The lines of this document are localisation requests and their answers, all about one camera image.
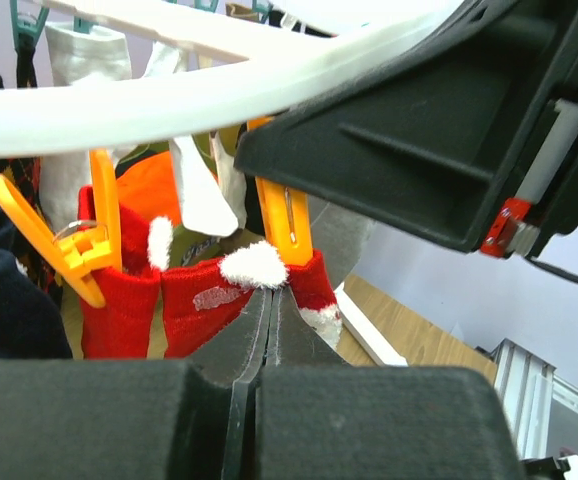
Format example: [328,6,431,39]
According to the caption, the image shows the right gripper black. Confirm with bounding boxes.
[480,1,578,260]

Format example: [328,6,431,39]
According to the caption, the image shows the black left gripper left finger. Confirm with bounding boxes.
[0,290,272,479]

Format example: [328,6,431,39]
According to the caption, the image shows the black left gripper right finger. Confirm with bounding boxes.
[253,288,524,479]

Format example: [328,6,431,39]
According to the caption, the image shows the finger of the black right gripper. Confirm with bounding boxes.
[236,1,563,252]

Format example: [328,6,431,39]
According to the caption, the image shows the white round clip hanger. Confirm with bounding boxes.
[0,1,459,158]

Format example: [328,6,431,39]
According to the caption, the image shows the navy santa sock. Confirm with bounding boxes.
[0,210,73,359]

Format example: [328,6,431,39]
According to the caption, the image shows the red santa bear sock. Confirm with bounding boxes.
[80,204,161,359]

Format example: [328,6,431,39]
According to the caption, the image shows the orange clothes peg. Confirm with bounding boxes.
[246,115,315,266]
[0,149,122,308]

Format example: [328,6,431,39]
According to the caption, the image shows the white orange hanging sock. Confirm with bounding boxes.
[39,22,247,237]

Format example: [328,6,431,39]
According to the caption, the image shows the aluminium rail frame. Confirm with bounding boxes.
[491,339,578,459]

